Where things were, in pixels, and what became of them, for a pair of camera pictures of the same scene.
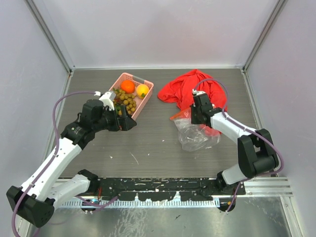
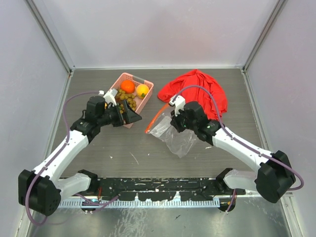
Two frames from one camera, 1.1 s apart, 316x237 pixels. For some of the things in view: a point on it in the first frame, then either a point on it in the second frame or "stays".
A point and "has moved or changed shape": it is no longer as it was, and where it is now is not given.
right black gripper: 193,120 to 175,121
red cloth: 179,90 stays
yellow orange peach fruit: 141,90 stays
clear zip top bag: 193,137 has moved or changed shape
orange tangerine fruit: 128,86 stays
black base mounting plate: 154,189 stays
